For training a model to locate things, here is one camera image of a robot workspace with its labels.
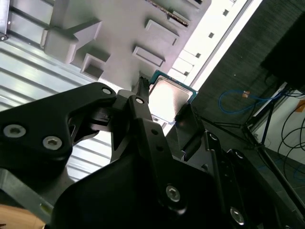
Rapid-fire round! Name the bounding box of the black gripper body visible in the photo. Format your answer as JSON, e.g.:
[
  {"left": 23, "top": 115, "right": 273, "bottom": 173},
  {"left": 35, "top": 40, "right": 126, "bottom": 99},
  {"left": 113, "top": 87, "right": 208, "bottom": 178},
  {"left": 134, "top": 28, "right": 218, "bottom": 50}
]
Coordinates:
[{"left": 51, "top": 154, "right": 225, "bottom": 229}]

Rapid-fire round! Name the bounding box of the silver CPU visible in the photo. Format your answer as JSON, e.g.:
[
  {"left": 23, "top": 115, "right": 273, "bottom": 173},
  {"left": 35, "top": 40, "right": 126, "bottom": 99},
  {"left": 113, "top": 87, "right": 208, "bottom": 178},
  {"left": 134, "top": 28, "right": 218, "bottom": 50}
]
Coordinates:
[{"left": 147, "top": 69, "right": 199, "bottom": 126}]

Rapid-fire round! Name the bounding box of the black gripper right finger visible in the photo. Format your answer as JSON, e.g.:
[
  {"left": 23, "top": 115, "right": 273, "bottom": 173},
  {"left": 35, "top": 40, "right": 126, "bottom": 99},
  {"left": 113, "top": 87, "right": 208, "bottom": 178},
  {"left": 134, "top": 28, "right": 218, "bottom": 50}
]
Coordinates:
[{"left": 175, "top": 104, "right": 298, "bottom": 229}]

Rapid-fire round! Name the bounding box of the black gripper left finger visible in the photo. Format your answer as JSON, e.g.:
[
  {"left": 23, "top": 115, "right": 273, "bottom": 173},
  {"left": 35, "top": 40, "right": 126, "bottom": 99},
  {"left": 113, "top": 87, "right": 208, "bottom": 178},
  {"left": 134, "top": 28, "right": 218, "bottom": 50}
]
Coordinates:
[{"left": 0, "top": 75, "right": 189, "bottom": 216}]

